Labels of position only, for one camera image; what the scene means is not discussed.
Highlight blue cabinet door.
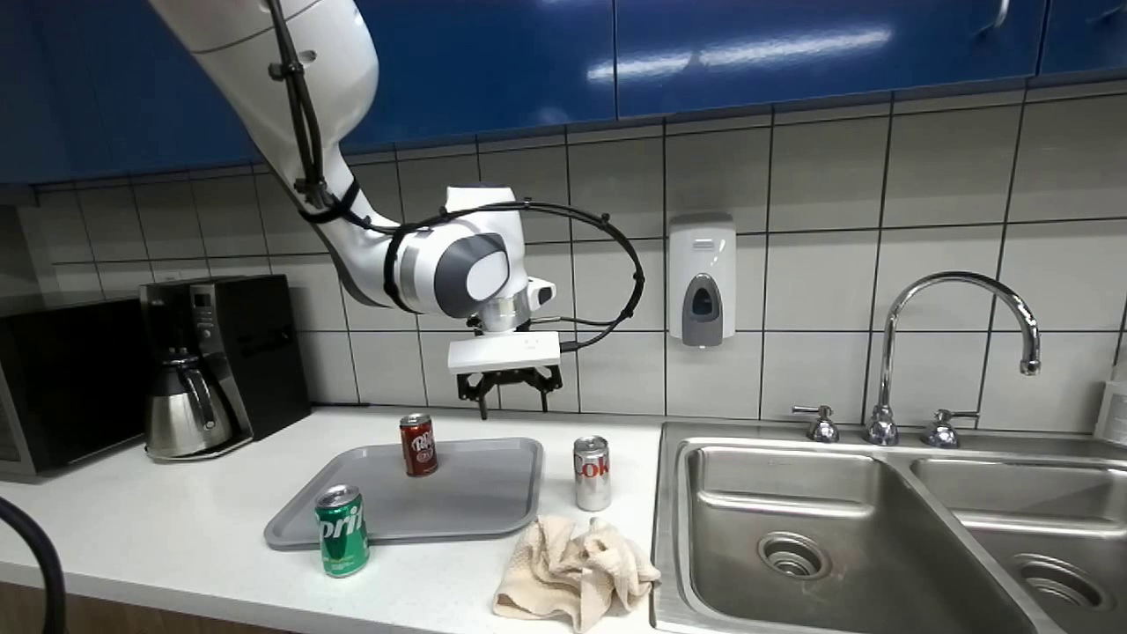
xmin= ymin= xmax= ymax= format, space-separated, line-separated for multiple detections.
xmin=0 ymin=0 xmax=265 ymax=185
xmin=339 ymin=0 xmax=617 ymax=151
xmin=1039 ymin=0 xmax=1127 ymax=78
xmin=615 ymin=0 xmax=1049 ymax=120

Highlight dark red soda can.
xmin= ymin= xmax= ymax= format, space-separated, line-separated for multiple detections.
xmin=399 ymin=413 xmax=439 ymax=478

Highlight black cable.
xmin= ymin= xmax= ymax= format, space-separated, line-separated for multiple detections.
xmin=0 ymin=495 xmax=69 ymax=634

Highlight beige cloth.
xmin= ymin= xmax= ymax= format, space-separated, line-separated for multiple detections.
xmin=492 ymin=514 xmax=662 ymax=634

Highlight black coffee maker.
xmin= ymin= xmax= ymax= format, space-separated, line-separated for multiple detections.
xmin=138 ymin=274 xmax=313 ymax=462

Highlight chrome tap lever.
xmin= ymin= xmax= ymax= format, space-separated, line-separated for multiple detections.
xmin=792 ymin=404 xmax=840 ymax=444
xmin=920 ymin=408 xmax=981 ymax=449

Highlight steel double sink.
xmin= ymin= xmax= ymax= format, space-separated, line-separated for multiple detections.
xmin=651 ymin=420 xmax=1127 ymax=634

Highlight white soap dispenser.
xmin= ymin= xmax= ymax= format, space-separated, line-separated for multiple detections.
xmin=667 ymin=212 xmax=738 ymax=349

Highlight grey plastic tray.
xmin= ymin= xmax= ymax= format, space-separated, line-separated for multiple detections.
xmin=263 ymin=437 xmax=545 ymax=552

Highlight blue wall cabinets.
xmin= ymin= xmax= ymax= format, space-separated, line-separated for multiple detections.
xmin=0 ymin=0 xmax=1127 ymax=187

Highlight steel coffee carafe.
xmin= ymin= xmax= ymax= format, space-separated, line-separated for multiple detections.
xmin=144 ymin=350 xmax=236 ymax=461

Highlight black microwave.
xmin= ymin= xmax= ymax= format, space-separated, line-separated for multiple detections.
xmin=0 ymin=294 xmax=152 ymax=483

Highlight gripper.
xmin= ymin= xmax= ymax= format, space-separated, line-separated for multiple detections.
xmin=455 ymin=365 xmax=564 ymax=420

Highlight chrome tap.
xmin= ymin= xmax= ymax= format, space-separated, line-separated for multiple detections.
xmin=862 ymin=270 xmax=1042 ymax=446

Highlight silver soda can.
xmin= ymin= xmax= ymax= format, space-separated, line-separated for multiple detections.
xmin=573 ymin=435 xmax=613 ymax=512

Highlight green soda can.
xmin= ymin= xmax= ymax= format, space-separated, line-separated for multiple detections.
xmin=314 ymin=483 xmax=372 ymax=579

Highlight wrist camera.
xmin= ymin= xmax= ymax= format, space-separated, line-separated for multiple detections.
xmin=446 ymin=331 xmax=563 ymax=376

